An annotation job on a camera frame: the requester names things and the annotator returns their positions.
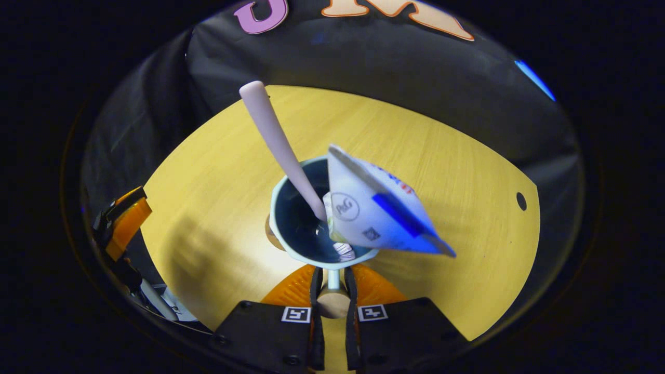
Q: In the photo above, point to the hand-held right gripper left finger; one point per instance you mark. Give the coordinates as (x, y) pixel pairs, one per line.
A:
(316, 291)

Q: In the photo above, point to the light blue cup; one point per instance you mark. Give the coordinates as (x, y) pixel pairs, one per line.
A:
(296, 228)

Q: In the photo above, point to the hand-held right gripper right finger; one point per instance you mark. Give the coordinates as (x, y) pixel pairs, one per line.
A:
(351, 291)

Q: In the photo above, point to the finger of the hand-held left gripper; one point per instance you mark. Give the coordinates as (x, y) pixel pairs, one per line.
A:
(130, 223)

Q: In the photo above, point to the white toothpaste tube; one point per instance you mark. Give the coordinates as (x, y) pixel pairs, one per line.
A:
(374, 213)

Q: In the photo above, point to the round cork coaster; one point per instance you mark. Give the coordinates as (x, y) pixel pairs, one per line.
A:
(271, 236)

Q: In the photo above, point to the pink toothbrush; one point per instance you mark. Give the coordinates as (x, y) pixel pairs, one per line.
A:
(270, 130)

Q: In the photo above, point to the black backdrop cloth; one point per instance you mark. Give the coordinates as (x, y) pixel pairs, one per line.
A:
(363, 67)

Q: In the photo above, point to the wooden desktop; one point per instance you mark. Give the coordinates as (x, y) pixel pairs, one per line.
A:
(208, 208)

